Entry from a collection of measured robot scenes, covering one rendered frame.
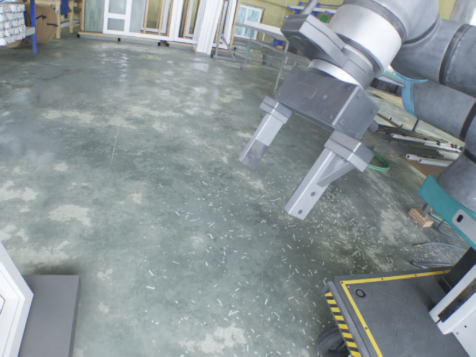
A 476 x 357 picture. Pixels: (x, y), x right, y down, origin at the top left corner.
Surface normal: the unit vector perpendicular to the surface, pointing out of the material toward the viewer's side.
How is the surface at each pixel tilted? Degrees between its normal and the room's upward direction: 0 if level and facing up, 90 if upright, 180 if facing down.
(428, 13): 98
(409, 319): 0
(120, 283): 0
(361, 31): 69
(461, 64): 105
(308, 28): 75
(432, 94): 100
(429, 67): 131
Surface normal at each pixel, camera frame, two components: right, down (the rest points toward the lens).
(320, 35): 0.02, 0.30
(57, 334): 0.21, -0.82
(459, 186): -0.82, -0.30
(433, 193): -0.96, -0.07
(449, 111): -0.84, 0.36
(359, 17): -0.51, -0.08
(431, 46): -0.83, 0.18
